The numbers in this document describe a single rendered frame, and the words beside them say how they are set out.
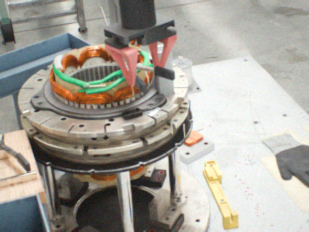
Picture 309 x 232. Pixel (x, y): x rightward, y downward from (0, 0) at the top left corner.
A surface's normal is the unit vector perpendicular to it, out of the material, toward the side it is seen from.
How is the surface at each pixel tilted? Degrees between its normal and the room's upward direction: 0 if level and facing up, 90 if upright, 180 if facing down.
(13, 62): 90
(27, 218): 90
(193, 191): 0
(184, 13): 0
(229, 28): 0
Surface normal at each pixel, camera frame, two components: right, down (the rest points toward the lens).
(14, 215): 0.32, 0.47
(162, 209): 0.89, 0.18
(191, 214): -0.07, -0.86
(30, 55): 0.61, 0.37
